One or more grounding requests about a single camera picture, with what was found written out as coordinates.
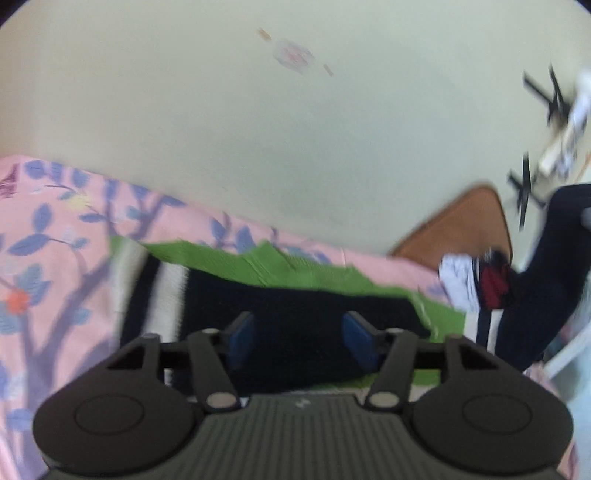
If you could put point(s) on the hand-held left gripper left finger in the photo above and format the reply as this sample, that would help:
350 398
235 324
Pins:
242 339

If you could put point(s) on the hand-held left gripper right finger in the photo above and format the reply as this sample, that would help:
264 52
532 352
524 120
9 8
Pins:
358 339

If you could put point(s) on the green and black knit sweater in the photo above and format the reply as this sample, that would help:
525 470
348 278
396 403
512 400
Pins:
300 314

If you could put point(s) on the white cloth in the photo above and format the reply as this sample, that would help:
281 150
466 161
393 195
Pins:
457 279

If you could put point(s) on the red and dark garment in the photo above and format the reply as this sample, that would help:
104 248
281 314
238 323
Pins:
495 279

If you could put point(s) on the brown wooden board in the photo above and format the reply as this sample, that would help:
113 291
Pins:
466 226

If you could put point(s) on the pink tree print bedsheet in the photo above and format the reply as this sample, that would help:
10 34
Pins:
60 258

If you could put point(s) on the dark navy garment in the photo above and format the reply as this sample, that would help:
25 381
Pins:
549 277

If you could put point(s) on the black metal rack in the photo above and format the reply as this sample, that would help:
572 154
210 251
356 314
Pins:
526 184

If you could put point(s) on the white blurred object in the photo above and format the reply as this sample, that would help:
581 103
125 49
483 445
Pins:
570 124

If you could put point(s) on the pink round wall sticker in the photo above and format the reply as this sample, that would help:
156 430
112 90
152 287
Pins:
294 53

